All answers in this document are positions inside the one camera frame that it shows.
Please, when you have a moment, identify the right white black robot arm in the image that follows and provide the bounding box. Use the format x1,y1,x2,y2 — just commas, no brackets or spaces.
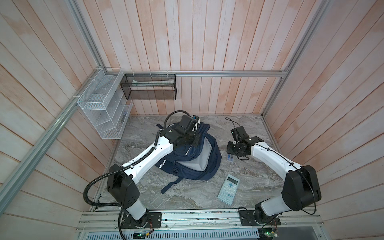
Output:
227,126,322,225

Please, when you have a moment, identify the black mesh wall basket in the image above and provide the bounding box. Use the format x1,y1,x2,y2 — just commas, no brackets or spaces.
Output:
120,74,177,101

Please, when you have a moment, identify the black corrugated cable conduit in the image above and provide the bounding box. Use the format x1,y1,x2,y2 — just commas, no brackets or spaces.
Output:
83,109,193,240

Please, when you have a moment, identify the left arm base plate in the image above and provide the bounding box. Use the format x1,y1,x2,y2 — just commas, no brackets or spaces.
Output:
120,212,162,230

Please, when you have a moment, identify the light blue calculator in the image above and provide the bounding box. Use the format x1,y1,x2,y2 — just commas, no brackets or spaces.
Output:
218,175,240,206

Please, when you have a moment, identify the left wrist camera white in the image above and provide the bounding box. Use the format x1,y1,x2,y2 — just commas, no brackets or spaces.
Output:
192,115,200,127

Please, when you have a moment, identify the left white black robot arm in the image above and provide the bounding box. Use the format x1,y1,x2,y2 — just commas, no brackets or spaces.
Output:
107,114,200,222

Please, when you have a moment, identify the white wire mesh shelf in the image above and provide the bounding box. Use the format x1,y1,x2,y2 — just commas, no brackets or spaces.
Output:
78,68,133,140

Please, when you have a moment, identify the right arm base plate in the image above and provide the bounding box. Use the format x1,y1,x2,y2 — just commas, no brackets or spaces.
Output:
238,209,281,226

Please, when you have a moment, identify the aluminium front rail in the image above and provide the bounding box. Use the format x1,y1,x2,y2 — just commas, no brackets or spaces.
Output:
75,208,331,240

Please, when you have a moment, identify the navy blue student backpack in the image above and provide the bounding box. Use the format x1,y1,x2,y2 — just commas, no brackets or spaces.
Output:
155,122,222,194

